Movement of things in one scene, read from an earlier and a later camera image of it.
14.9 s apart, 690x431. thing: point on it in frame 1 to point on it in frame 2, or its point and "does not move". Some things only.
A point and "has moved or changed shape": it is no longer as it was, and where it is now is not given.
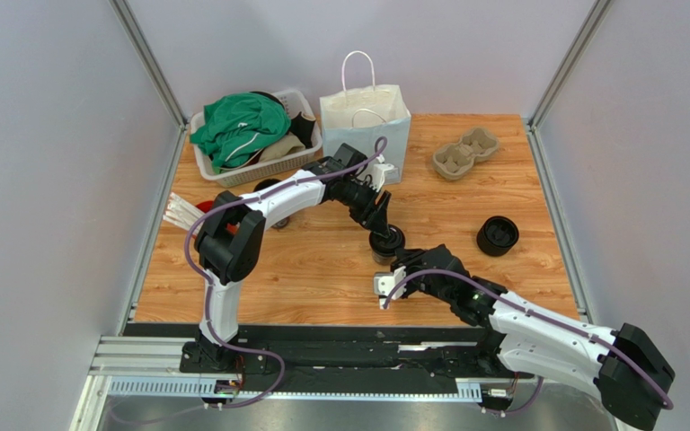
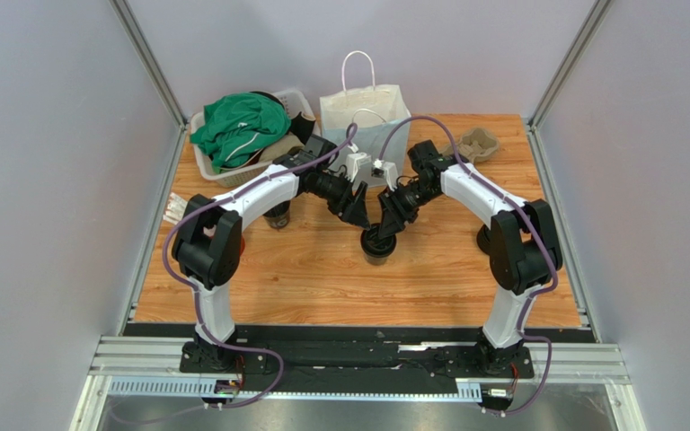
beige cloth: x=287 y=144 does not move
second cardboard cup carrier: x=454 y=161 does not move
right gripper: x=411 y=266 to x=395 y=201
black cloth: x=301 y=126 does not move
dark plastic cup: x=387 y=246 has moved or changed shape
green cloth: x=238 y=126 does not move
